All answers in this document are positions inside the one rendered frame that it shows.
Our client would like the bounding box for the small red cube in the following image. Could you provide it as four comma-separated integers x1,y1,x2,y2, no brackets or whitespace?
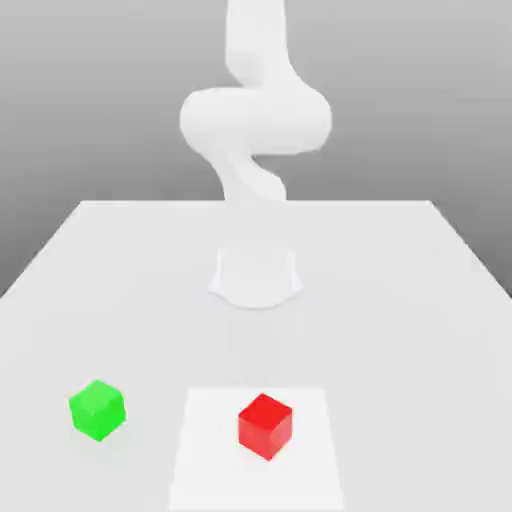
237,392,294,462

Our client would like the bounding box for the small green cube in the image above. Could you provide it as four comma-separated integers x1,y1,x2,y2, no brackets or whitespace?
67,378,128,443

